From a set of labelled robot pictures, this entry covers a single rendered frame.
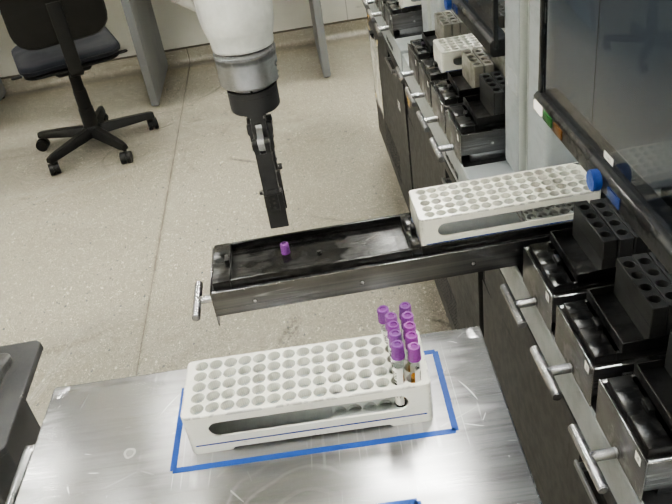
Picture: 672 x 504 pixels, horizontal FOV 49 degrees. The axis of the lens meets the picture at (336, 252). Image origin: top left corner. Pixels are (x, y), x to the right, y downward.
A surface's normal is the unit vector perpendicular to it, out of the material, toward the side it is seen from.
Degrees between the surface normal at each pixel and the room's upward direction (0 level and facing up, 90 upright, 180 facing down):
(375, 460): 0
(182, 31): 90
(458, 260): 90
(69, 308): 0
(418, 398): 90
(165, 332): 0
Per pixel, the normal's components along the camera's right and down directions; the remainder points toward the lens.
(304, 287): 0.11, 0.55
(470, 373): -0.13, -0.82
